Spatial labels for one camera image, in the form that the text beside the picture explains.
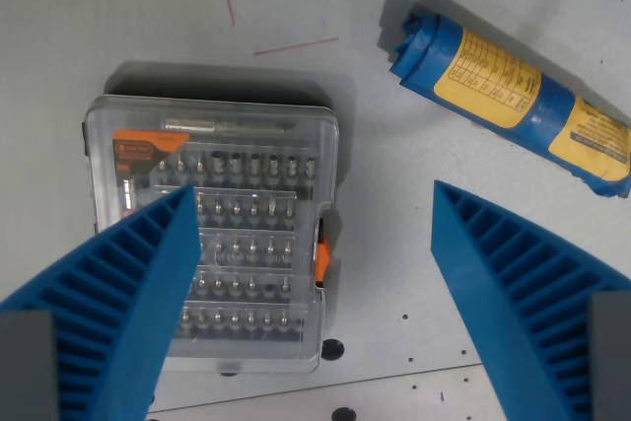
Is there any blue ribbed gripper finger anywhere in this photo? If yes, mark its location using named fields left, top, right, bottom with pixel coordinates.
left=0, top=183, right=203, bottom=421
left=430, top=179, right=631, bottom=421

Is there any blue bag roll yellow label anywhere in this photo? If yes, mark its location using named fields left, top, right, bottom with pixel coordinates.
left=388, top=5, right=631, bottom=199

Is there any clear screwdriver bit set case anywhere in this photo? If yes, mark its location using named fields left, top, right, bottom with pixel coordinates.
left=81, top=94, right=341, bottom=375

